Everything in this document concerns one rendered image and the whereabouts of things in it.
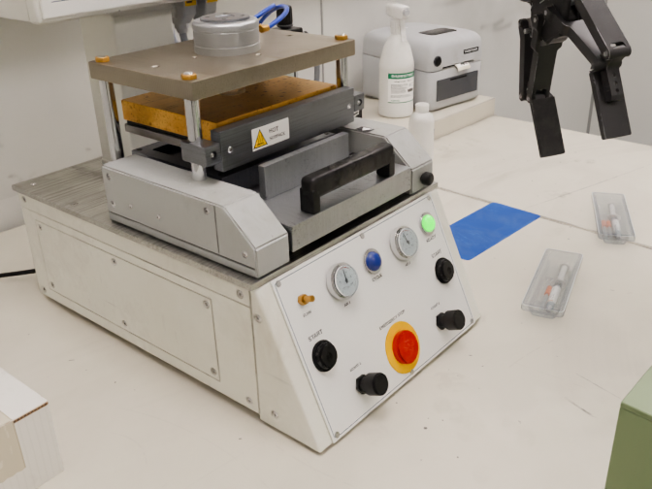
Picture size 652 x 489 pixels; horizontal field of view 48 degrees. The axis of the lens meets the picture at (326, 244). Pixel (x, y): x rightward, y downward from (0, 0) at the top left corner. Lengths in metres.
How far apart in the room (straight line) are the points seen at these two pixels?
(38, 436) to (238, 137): 0.36
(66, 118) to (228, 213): 0.75
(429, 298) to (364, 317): 0.12
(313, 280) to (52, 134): 0.77
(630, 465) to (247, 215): 0.43
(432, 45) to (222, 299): 1.09
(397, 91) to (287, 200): 0.93
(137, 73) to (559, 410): 0.59
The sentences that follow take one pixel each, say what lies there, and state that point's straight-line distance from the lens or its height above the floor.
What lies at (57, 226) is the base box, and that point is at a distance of 1.02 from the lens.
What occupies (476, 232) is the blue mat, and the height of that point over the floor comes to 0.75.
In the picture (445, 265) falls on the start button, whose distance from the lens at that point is 0.94.
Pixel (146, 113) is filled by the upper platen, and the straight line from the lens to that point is 0.90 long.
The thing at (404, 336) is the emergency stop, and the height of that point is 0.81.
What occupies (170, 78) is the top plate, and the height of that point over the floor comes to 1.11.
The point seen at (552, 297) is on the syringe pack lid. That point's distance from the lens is 1.05.
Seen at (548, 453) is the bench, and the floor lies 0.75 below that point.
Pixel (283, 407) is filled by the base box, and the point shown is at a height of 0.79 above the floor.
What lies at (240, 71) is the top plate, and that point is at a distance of 0.81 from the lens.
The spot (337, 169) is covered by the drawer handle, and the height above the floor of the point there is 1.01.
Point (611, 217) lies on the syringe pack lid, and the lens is 1.32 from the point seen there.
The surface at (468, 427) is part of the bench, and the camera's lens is 0.84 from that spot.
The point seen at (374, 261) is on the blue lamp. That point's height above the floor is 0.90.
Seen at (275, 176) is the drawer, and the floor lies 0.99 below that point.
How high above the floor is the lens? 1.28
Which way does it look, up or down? 26 degrees down
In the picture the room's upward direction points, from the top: 2 degrees counter-clockwise
